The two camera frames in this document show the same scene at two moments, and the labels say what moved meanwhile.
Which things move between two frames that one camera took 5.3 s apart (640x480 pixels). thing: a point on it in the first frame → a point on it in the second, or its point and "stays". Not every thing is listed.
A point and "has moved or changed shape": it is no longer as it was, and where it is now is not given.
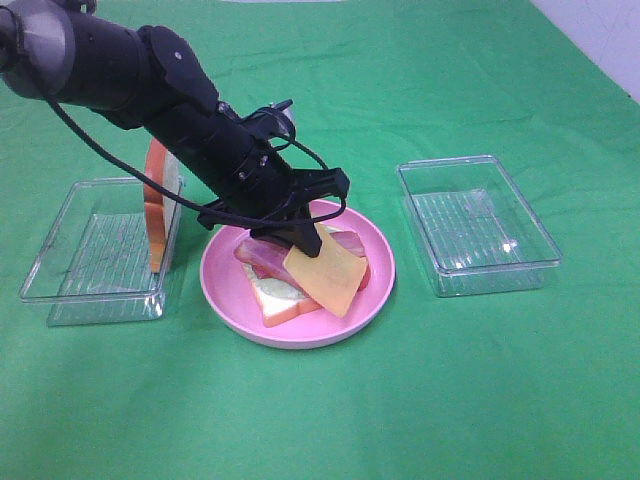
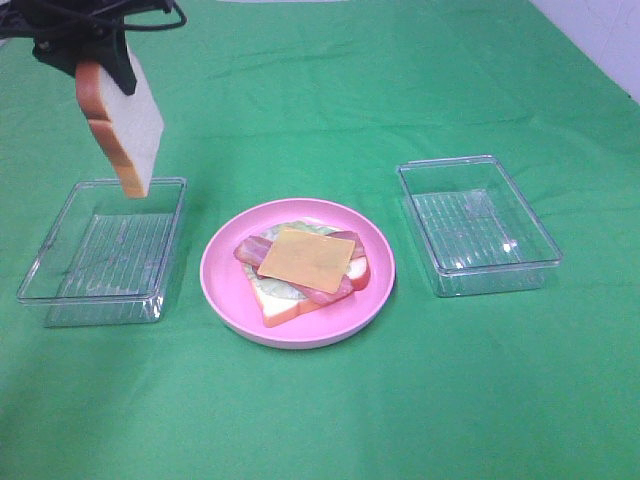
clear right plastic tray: [479, 233] stays
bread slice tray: [162, 210] has moved or changed shape
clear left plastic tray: [95, 266] stays
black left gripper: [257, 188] → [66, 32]
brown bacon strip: [267, 259] → [253, 252]
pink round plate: [231, 300] stays
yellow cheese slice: [330, 278] has moved or changed shape
